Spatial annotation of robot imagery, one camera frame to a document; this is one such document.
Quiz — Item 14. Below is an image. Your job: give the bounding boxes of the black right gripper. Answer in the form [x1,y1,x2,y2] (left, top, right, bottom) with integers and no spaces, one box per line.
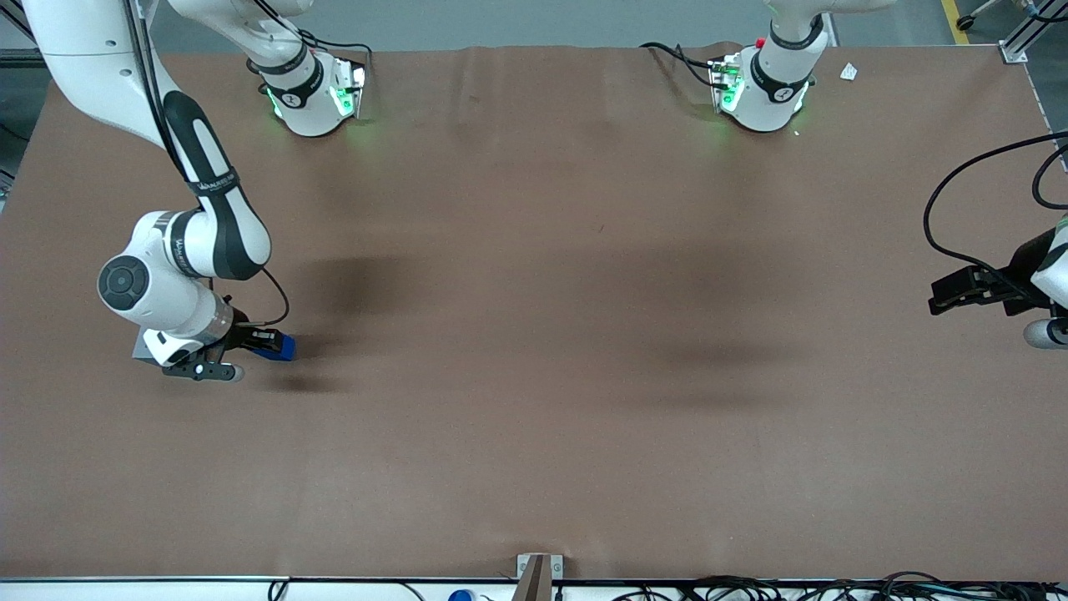
[209,307,285,360]

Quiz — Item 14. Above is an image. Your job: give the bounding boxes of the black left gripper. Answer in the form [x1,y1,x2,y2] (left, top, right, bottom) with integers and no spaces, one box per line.
[929,230,1059,316]

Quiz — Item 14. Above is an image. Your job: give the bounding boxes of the blue plastic block part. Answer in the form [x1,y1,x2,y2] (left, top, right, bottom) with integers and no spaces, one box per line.
[249,334,298,362]

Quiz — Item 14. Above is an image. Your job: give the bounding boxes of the black caster wheel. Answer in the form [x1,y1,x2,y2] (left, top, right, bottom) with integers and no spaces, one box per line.
[957,0,1002,33]

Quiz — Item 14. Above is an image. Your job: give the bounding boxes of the brown table mat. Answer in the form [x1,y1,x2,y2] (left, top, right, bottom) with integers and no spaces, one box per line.
[0,42,1068,583]

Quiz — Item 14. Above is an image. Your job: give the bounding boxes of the long black left arm cable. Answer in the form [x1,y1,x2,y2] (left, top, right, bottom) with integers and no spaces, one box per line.
[923,131,1068,295]

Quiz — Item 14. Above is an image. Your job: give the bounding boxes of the short looped black cable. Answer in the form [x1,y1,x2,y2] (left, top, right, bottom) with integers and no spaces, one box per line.
[1031,144,1068,210]

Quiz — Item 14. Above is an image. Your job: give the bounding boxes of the aluminium frame post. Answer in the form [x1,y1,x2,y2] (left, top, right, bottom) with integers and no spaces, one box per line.
[1000,0,1068,64]

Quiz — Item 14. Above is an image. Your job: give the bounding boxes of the black right base cable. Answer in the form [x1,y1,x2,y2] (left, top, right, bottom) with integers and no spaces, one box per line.
[296,29,374,84]

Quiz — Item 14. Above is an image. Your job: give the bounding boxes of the black base cable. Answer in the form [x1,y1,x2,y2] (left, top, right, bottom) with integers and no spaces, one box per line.
[641,42,718,88]
[296,29,374,84]

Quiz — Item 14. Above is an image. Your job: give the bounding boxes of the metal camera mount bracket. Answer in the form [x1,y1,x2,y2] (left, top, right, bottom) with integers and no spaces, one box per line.
[513,553,563,601]

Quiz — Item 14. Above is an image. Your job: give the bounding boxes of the tangled black floor cables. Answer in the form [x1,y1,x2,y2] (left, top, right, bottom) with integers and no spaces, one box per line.
[613,573,1068,601]

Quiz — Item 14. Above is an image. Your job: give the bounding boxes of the black left base cable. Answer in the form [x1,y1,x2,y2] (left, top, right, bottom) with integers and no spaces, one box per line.
[641,42,718,88]

